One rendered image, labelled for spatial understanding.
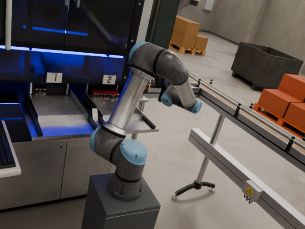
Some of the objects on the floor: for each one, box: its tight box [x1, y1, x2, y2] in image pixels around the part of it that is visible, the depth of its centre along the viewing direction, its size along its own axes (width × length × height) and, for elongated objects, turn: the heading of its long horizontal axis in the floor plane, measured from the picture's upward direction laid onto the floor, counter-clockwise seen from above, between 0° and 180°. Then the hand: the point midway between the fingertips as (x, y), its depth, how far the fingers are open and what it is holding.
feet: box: [171, 180, 215, 201], centre depth 264 cm, size 8×50×14 cm, turn 94°
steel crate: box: [231, 41, 304, 92], centre depth 682 cm, size 99×122×83 cm
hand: (151, 87), depth 191 cm, fingers closed
